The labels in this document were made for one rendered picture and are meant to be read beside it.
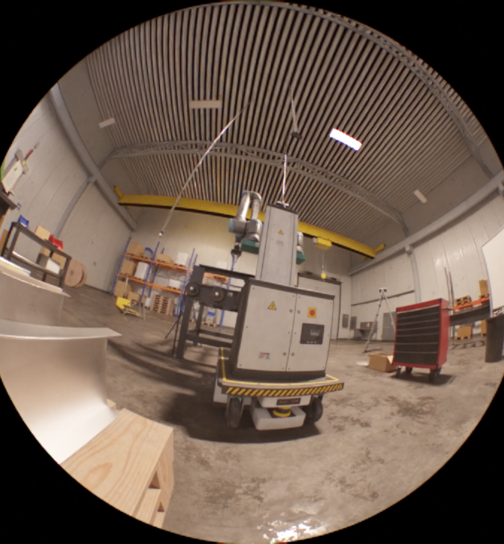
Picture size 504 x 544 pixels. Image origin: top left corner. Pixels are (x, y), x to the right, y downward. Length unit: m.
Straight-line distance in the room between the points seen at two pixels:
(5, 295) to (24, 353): 0.26
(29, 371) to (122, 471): 0.21
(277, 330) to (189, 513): 0.89
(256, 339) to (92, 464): 0.80
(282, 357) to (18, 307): 1.07
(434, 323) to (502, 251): 2.47
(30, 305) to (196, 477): 0.71
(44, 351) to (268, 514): 0.66
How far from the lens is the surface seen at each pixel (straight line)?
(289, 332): 0.88
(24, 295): 0.57
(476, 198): 10.91
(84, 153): 10.97
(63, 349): 0.35
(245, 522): 0.65
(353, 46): 8.35
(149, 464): 0.40
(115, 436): 0.45
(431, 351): 2.25
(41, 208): 10.38
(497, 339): 3.21
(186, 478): 0.72
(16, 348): 0.31
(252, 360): 0.85
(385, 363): 2.80
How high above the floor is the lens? 0.61
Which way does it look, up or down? 18 degrees up
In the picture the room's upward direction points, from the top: 10 degrees clockwise
